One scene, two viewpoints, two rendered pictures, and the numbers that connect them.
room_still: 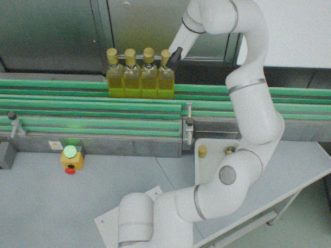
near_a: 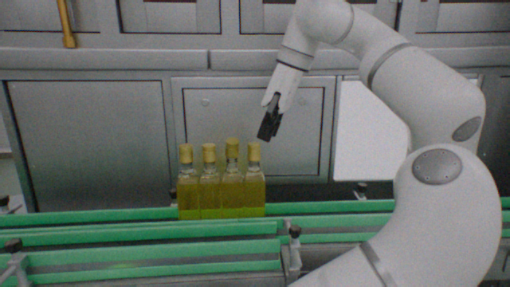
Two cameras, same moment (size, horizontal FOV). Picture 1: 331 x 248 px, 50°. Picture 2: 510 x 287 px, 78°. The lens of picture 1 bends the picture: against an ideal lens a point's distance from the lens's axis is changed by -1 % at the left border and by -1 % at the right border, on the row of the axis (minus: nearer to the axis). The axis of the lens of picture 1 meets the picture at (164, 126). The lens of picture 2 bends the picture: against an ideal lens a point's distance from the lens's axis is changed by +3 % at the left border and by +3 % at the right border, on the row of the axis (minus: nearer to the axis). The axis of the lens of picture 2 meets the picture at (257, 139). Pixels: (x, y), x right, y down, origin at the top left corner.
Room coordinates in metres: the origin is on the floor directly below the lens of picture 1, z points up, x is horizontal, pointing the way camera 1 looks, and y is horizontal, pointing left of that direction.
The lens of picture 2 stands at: (0.07, 0.07, 1.41)
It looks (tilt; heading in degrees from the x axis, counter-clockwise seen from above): 18 degrees down; 354
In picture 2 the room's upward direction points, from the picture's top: straight up
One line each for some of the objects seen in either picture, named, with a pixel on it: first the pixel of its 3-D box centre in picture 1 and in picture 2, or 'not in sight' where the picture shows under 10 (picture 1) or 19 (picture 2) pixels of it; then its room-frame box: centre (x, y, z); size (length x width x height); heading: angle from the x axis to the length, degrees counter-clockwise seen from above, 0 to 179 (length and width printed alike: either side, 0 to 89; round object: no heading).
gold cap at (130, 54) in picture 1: (130, 56); (209, 152); (0.82, 0.11, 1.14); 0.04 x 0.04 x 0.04
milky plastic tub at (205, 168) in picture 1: (217, 170); not in sight; (0.58, -0.20, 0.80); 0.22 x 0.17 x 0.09; 178
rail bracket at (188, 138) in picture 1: (188, 124); (292, 244); (0.69, -0.09, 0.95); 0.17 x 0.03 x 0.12; 178
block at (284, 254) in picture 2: (187, 134); (288, 272); (0.71, -0.08, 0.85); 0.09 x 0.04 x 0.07; 178
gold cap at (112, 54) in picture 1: (112, 56); (186, 153); (0.83, 0.17, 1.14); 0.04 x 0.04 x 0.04
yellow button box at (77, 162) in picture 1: (72, 158); not in sight; (0.64, 0.35, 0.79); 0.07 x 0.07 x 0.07; 88
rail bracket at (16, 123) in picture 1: (16, 130); (11, 276); (0.67, 0.52, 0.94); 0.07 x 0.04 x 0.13; 178
